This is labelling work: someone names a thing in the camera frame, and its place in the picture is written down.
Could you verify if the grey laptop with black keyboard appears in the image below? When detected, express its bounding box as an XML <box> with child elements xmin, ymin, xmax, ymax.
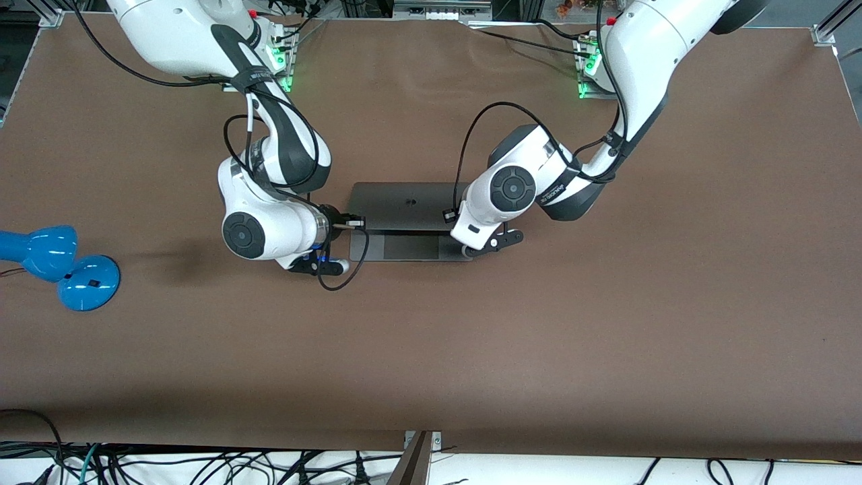
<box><xmin>348</xmin><ymin>181</ymin><xmax>474</xmax><ymax>263</ymax></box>

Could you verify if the large paper table cover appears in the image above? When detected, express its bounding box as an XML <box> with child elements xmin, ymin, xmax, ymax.
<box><xmin>0</xmin><ymin>13</ymin><xmax>862</xmax><ymax>461</ymax></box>

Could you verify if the grey equipment box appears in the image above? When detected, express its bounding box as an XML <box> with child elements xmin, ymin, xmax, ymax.
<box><xmin>393</xmin><ymin>0</ymin><xmax>494</xmax><ymax>21</ymax></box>

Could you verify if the blue desk lamp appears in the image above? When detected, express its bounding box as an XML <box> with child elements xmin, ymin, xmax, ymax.
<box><xmin>0</xmin><ymin>225</ymin><xmax>121</xmax><ymax>313</ymax></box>

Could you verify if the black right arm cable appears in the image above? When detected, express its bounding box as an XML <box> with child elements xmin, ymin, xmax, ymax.
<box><xmin>70</xmin><ymin>0</ymin><xmax>370</xmax><ymax>292</ymax></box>

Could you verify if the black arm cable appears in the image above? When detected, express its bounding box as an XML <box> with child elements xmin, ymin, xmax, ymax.
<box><xmin>70</xmin><ymin>0</ymin><xmax>370</xmax><ymax>292</ymax></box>
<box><xmin>452</xmin><ymin>0</ymin><xmax>631</xmax><ymax>218</ymax></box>

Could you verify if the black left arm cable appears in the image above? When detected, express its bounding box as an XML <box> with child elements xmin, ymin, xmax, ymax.
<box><xmin>452</xmin><ymin>0</ymin><xmax>631</xmax><ymax>218</ymax></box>

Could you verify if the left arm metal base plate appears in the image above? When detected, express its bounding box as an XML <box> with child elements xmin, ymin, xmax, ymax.
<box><xmin>572</xmin><ymin>30</ymin><xmax>618</xmax><ymax>100</ymax></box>

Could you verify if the aluminium frame post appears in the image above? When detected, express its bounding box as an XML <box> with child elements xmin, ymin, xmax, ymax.
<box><xmin>387</xmin><ymin>430</ymin><xmax>442</xmax><ymax>485</ymax></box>

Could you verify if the teal cable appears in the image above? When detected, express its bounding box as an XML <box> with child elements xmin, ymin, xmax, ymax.
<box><xmin>79</xmin><ymin>443</ymin><xmax>102</xmax><ymax>485</ymax></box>

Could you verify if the black looped floor cable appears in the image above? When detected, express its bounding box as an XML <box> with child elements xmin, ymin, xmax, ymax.
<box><xmin>0</xmin><ymin>408</ymin><xmax>65</xmax><ymax>485</ymax></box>

